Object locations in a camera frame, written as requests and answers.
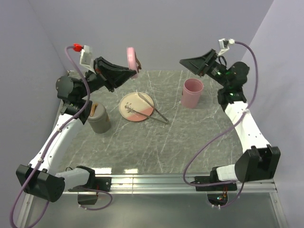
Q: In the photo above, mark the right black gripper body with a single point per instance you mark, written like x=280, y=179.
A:
x=217, y=72

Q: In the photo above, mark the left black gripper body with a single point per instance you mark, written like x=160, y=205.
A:
x=94, y=81

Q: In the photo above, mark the pink round lid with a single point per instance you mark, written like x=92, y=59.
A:
x=133, y=61

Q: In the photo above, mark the pink cylindrical container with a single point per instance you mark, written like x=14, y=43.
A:
x=191, y=92

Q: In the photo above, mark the metal tongs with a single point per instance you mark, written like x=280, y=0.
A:
x=156, y=115

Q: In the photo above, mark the grey cylindrical container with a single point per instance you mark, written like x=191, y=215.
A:
x=101, y=126

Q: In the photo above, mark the grey round lid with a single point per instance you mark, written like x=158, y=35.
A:
x=98, y=112

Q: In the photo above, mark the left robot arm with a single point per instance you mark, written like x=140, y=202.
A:
x=40, y=177

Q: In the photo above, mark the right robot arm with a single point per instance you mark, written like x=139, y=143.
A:
x=259, y=159

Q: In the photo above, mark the pink and cream plate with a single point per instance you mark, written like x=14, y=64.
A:
x=133, y=101

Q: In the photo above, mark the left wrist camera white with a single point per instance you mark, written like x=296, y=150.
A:
x=86, y=56

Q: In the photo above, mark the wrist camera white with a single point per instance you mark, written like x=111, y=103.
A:
x=86, y=56
x=224, y=45

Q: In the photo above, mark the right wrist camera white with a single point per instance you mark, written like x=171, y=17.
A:
x=224, y=45

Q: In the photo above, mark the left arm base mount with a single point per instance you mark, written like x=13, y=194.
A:
x=96, y=195

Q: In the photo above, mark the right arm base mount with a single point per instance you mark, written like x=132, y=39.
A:
x=217, y=191

